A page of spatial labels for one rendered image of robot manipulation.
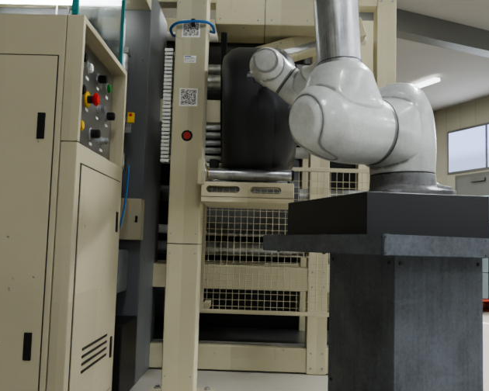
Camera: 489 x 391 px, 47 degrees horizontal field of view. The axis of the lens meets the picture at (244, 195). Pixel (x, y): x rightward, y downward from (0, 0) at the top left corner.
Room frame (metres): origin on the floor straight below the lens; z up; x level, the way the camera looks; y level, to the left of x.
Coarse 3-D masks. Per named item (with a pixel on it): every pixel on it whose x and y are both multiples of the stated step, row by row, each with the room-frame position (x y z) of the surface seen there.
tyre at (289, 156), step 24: (240, 48) 2.23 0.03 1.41; (240, 72) 2.11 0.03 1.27; (240, 96) 2.09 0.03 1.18; (264, 96) 2.09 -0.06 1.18; (240, 120) 2.10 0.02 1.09; (264, 120) 2.11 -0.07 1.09; (288, 120) 2.12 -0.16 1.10; (240, 144) 2.14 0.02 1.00; (264, 144) 2.15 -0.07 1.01; (288, 144) 2.16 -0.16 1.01; (264, 168) 2.24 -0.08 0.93; (288, 168) 2.28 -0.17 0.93
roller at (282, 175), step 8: (208, 168) 2.22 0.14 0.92; (216, 168) 2.22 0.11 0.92; (224, 168) 2.22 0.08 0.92; (232, 168) 2.22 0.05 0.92; (240, 168) 2.22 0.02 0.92; (208, 176) 2.22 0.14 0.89; (216, 176) 2.21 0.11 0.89; (224, 176) 2.21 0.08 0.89; (232, 176) 2.21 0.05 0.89; (240, 176) 2.21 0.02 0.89; (248, 176) 2.21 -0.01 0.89; (256, 176) 2.21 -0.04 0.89; (264, 176) 2.21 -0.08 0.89; (272, 176) 2.21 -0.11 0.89; (280, 176) 2.21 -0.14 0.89; (288, 176) 2.20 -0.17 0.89
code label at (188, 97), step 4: (180, 88) 2.29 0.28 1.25; (184, 88) 2.29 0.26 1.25; (188, 88) 2.29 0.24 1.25; (192, 88) 2.29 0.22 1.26; (196, 88) 2.29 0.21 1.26; (180, 92) 2.29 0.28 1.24; (184, 92) 2.29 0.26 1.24; (188, 92) 2.29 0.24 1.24; (192, 92) 2.29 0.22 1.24; (196, 92) 2.29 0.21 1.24; (180, 96) 2.29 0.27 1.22; (184, 96) 2.29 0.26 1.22; (188, 96) 2.29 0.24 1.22; (192, 96) 2.29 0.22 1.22; (196, 96) 2.29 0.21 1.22; (180, 100) 2.29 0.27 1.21; (184, 100) 2.29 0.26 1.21; (188, 100) 2.29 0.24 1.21; (192, 100) 2.29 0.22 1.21; (196, 100) 2.29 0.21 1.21; (180, 104) 2.29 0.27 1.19; (184, 104) 2.29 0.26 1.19; (188, 104) 2.29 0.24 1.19; (192, 104) 2.29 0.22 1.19; (196, 104) 2.29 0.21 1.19
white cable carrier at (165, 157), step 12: (168, 48) 2.30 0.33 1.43; (168, 60) 2.30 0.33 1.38; (168, 72) 2.30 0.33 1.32; (168, 84) 2.30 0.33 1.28; (168, 96) 2.30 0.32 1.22; (168, 108) 2.33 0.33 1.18; (168, 120) 2.30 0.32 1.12; (168, 132) 2.30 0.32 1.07; (168, 144) 2.30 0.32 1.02; (168, 156) 2.31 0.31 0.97
